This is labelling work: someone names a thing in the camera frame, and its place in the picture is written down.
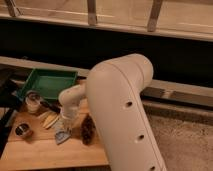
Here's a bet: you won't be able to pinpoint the clear glass jar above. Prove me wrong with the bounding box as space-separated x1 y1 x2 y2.
25 91 41 114

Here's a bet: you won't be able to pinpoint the blue grey towel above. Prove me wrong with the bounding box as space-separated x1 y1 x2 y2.
54 120 71 145

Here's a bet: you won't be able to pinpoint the black chair at left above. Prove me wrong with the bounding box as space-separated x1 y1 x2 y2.
0 68 22 157

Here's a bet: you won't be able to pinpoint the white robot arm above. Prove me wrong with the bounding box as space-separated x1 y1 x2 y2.
58 54 167 171

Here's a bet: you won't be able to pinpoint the pale banana slices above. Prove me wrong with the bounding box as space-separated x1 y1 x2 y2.
38 111 59 129

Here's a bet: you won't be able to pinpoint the bunch of dark grapes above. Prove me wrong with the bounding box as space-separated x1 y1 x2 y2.
81 115 95 145

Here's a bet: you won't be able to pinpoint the small metal cup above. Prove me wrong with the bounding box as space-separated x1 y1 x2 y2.
15 123 33 139

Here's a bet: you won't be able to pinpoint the green plastic tray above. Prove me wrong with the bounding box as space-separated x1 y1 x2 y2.
17 69 78 101

